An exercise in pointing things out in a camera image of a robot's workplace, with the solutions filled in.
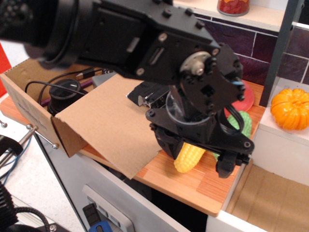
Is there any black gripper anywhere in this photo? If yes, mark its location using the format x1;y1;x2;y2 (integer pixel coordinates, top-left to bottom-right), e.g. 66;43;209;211
146;90;254;178

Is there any brown cardboard box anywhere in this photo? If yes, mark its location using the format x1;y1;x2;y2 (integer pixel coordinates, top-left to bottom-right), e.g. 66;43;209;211
0;59;161;178

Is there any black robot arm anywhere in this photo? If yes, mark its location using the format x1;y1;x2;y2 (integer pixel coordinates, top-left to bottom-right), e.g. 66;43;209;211
0;0;254;178

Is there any yellow toy corn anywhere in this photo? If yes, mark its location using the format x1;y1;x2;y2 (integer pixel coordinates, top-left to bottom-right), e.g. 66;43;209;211
174;143;206;174

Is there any green toy bitter gourd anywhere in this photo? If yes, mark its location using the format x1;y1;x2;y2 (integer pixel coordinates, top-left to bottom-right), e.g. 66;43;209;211
215;106;254;154

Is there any pink plastic plate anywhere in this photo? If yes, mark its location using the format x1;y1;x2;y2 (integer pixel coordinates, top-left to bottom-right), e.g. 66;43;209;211
223;81;254;118

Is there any orange toy pumpkin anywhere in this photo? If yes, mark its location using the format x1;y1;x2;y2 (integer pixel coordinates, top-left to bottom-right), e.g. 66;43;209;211
270;89;309;131

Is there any grey power strip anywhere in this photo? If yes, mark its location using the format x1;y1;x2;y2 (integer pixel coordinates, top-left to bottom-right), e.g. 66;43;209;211
82;185;135;232

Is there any jar with red contents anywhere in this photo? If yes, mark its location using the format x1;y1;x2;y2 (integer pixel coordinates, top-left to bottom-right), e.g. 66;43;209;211
217;0;250;16

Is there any black round device in box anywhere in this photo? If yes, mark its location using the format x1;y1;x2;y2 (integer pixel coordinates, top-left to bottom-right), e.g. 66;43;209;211
47;79;88;116

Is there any black finned heat sink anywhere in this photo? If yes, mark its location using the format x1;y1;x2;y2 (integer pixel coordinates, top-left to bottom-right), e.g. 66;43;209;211
0;183;18;230

